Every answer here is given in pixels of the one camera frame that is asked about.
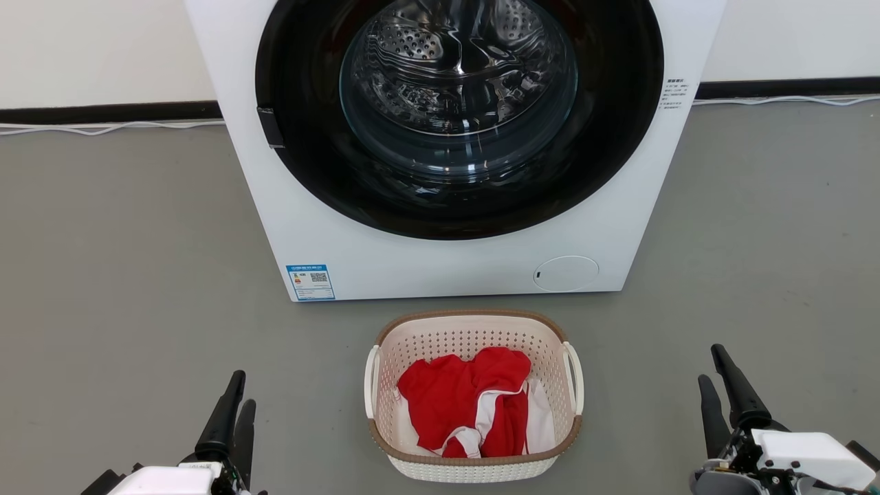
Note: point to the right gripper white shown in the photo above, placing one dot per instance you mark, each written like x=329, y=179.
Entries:
x=804, y=457

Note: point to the red garment with white stripe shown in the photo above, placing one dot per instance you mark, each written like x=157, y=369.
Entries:
x=447, y=399

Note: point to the blue energy label sticker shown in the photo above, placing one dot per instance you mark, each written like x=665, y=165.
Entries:
x=311, y=282

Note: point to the small grey text label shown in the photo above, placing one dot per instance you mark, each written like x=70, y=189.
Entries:
x=674, y=93

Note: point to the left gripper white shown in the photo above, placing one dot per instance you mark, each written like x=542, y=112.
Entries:
x=165, y=480

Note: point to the cream perforated laundry basket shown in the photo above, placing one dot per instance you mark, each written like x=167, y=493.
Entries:
x=467, y=333

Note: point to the black round glass door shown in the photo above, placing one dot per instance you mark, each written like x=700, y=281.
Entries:
x=619, y=137

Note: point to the white front-load washing machine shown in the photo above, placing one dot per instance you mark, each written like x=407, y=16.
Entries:
x=440, y=268

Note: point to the round white filter cover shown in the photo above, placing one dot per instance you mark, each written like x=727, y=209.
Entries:
x=566, y=273

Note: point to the steel washing drum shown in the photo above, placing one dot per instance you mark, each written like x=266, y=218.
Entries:
x=454, y=75

